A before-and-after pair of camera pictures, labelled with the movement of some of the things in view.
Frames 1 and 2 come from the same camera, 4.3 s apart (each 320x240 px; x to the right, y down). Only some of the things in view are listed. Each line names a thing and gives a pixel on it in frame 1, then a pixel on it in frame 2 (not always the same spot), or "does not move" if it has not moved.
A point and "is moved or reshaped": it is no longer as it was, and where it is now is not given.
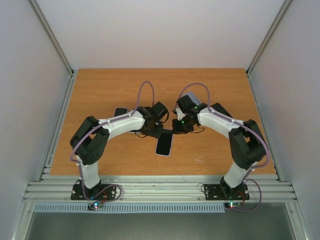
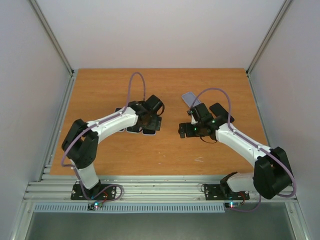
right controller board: (232, 205) does not move
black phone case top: (164, 144) is moved or reshaped
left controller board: (95, 206) does not move
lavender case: (193, 97) does not move
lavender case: (164, 145) is moved or reshaped
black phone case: (219, 107) does not move
